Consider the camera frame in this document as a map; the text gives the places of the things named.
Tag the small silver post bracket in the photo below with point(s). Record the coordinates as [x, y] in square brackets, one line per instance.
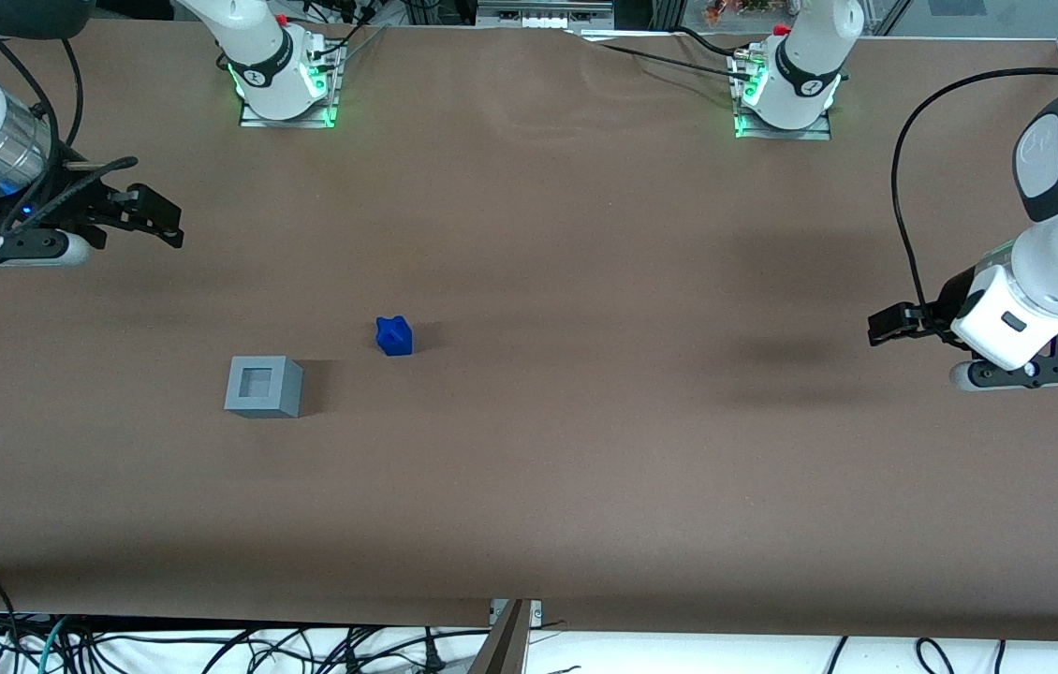
[535, 610]

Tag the gray cube base with socket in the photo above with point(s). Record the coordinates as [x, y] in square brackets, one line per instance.
[234, 395]

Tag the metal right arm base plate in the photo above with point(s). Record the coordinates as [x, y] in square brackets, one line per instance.
[304, 123]

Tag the grey metal table post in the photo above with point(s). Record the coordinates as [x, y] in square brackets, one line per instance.
[503, 651]

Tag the brown table cover sheet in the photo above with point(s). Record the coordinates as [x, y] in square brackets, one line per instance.
[585, 421]

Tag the blue plastic insert part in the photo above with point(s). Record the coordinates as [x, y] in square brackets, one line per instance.
[394, 339]

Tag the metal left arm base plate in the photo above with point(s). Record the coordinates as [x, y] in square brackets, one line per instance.
[815, 134]

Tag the dark aluminium frame post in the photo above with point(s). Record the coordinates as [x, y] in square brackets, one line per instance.
[669, 14]

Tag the silver aluminium profile rail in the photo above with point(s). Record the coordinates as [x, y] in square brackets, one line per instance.
[529, 14]

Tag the orange colourful clutter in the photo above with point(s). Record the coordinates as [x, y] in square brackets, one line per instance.
[735, 11]

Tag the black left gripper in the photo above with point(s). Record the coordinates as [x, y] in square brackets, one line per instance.
[950, 298]

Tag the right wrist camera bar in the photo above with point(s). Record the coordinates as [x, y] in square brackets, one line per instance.
[23, 246]

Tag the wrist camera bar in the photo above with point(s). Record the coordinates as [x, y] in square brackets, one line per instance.
[1025, 372]
[23, 246]

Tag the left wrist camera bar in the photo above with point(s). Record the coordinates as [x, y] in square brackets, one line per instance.
[1025, 372]

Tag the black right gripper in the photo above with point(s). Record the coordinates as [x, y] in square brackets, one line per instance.
[78, 203]

